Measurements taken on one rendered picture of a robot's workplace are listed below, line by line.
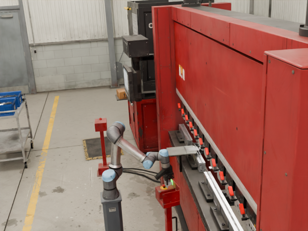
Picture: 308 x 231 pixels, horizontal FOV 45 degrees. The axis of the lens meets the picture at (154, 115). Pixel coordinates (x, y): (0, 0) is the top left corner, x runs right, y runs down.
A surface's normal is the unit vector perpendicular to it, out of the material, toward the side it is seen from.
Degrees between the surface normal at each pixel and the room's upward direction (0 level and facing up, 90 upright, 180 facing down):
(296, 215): 90
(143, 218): 0
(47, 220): 0
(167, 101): 90
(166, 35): 90
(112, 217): 90
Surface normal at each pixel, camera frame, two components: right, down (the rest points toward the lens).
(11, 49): 0.18, 0.31
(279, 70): -0.99, 0.08
